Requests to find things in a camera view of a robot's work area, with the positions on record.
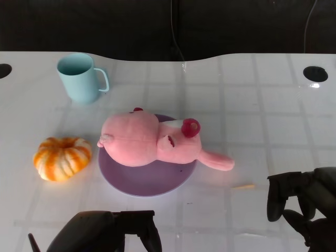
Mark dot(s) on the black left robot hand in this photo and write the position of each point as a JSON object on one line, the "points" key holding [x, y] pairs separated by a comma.
{"points": [[92, 233]]}

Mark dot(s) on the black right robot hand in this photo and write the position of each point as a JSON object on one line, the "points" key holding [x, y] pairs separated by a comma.
{"points": [[323, 189]]}

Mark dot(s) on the pink plush doll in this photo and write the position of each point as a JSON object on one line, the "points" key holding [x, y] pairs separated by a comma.
{"points": [[131, 141]]}

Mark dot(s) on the purple plastic plate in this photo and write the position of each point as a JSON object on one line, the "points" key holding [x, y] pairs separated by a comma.
{"points": [[147, 181]]}

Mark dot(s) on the thin black antenna rod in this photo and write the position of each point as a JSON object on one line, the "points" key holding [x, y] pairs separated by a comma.
{"points": [[33, 242]]}

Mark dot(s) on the orange white striped pumpkin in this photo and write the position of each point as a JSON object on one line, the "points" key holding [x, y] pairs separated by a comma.
{"points": [[60, 160]]}

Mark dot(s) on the black table grommet hole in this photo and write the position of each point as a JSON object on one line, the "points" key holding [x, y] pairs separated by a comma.
{"points": [[4, 71], [315, 73]]}

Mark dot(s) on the light blue mug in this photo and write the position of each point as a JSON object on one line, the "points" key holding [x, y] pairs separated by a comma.
{"points": [[78, 86]]}

